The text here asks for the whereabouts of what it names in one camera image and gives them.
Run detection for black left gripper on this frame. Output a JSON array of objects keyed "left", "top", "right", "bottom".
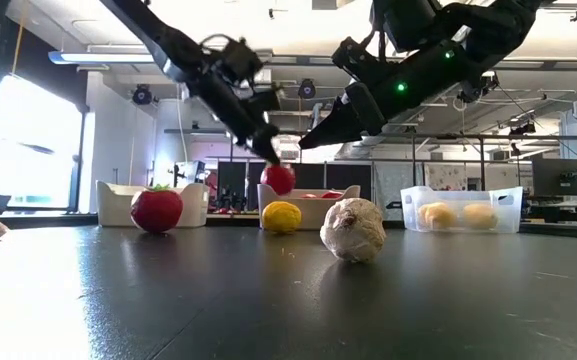
[{"left": 187, "top": 74, "right": 283, "bottom": 166}]

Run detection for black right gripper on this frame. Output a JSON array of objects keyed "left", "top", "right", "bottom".
[{"left": 298, "top": 47, "right": 473, "bottom": 150}]

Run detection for black partition panels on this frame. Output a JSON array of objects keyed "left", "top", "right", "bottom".
[{"left": 216, "top": 160, "right": 373, "bottom": 204}]

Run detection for black round ceiling device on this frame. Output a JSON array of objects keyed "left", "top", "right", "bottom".
[
  {"left": 297, "top": 78, "right": 318, "bottom": 100},
  {"left": 131, "top": 83, "right": 154, "bottom": 106}
]

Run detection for white plastic basket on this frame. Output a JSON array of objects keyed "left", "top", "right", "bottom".
[
  {"left": 256, "top": 183, "right": 362, "bottom": 231},
  {"left": 95, "top": 179, "right": 211, "bottom": 229}
]

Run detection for beige ginger root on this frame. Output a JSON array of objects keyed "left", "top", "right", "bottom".
[{"left": 319, "top": 197, "right": 388, "bottom": 264}]

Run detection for black metal pipe rack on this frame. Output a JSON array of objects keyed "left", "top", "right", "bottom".
[{"left": 164, "top": 127, "right": 577, "bottom": 201}]

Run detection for black track spotlight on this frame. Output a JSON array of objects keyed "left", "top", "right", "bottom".
[
  {"left": 455, "top": 74, "right": 500, "bottom": 105},
  {"left": 507, "top": 119, "right": 538, "bottom": 137}
]

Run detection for clear plastic basket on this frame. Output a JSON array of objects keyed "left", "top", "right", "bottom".
[{"left": 400, "top": 185, "right": 525, "bottom": 234}]

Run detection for black computer monitor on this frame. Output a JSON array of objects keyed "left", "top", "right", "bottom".
[{"left": 532, "top": 158, "right": 577, "bottom": 197}]

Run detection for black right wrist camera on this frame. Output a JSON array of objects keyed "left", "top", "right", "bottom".
[{"left": 331, "top": 35, "right": 387, "bottom": 86}]

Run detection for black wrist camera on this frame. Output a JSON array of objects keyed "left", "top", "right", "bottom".
[
  {"left": 331, "top": 35, "right": 387, "bottom": 86},
  {"left": 200, "top": 34, "right": 265, "bottom": 84}
]

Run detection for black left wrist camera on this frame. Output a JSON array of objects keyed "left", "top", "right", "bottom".
[{"left": 200, "top": 34, "right": 265, "bottom": 84}]

